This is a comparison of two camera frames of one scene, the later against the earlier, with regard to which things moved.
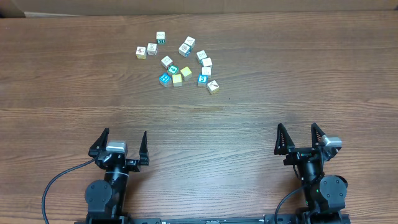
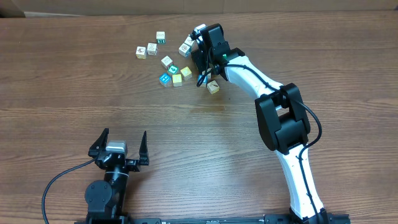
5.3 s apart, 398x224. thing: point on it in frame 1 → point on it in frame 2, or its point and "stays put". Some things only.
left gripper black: [119, 159] stays put
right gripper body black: [302, 154] → [199, 62]
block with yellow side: [140, 52] stays put
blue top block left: [165, 79] stays put
